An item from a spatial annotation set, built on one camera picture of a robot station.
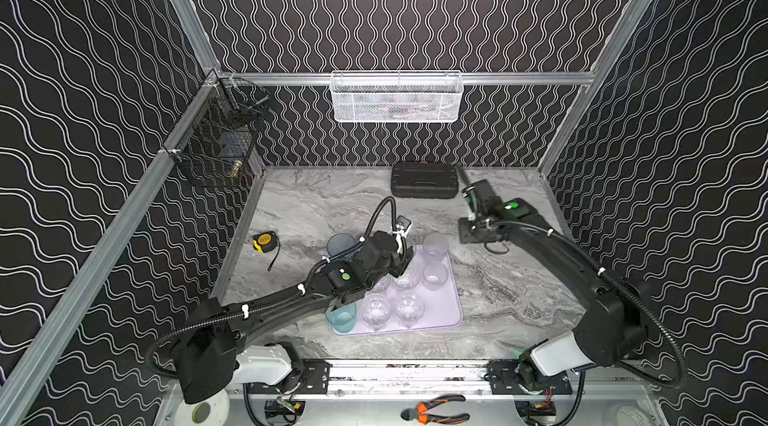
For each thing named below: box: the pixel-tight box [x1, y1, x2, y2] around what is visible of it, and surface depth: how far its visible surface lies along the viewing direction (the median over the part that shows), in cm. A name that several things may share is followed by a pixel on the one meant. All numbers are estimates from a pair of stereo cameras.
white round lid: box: [614, 406, 650, 426], surface depth 69 cm
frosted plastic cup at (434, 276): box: [422, 262, 448, 291], surface depth 91 cm
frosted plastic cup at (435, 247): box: [423, 233, 449, 263], surface depth 92 cm
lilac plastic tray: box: [329, 245, 463, 336], surface depth 87 cm
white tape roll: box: [178, 388, 230, 426], surface depth 71 cm
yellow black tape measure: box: [252, 231, 281, 272], surface depth 98 cm
